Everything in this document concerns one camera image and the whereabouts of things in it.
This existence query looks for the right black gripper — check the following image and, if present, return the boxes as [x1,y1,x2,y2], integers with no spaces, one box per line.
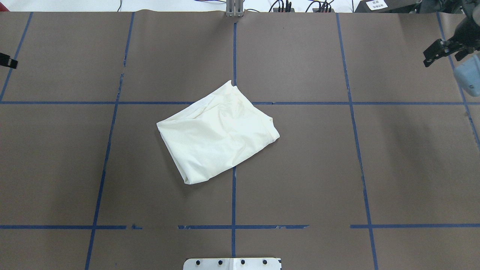
[423,37,469,68]

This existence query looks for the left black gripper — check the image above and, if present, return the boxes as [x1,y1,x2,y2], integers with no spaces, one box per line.
[0,53,18,69]

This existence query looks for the cream long-sleeve cat shirt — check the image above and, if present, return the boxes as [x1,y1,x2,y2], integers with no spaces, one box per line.
[156,81,281,185]

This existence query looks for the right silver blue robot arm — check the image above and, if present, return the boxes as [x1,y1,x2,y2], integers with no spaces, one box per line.
[423,0,480,97]

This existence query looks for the grey metal bracket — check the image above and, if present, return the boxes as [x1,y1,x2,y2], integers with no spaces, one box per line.
[225,0,245,17]

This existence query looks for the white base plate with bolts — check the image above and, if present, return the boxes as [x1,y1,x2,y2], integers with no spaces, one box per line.
[183,257,282,270]

